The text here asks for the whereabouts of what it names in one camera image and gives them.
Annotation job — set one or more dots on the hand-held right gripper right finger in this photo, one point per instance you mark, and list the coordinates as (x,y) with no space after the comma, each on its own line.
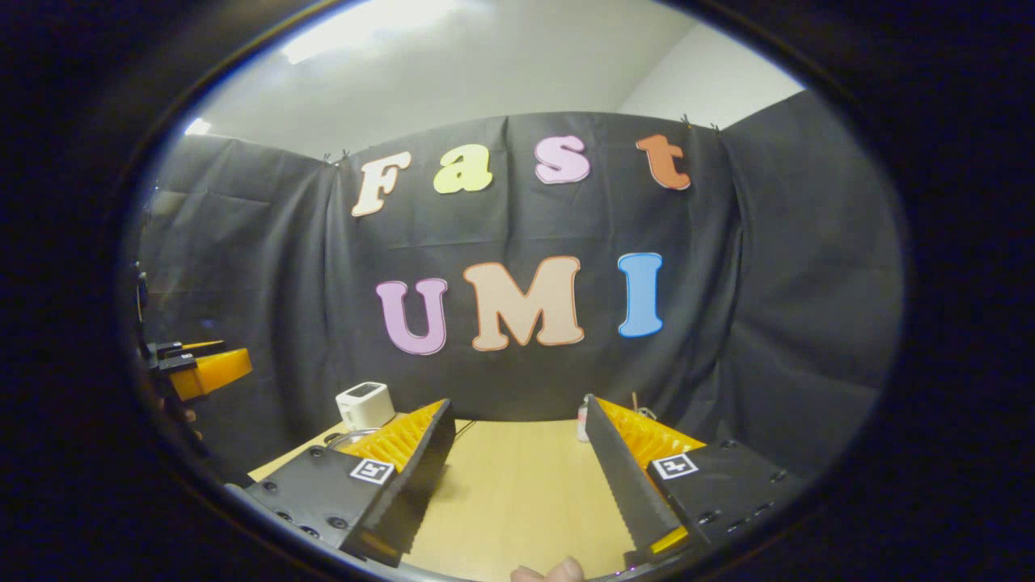
(618,477)

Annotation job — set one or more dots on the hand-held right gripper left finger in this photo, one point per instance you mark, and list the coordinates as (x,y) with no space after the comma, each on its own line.
(420,485)

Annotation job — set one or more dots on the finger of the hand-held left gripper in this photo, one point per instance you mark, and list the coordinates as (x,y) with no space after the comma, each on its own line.
(190,347)
(214,370)

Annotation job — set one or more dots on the clear bottle with pink label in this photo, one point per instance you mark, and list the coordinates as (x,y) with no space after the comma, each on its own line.
(582,422)

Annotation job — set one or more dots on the white kitchen appliance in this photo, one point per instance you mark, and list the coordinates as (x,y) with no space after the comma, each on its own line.
(364,406)

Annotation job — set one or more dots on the ceiling light panel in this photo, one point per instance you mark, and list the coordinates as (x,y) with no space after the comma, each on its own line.
(198,127)

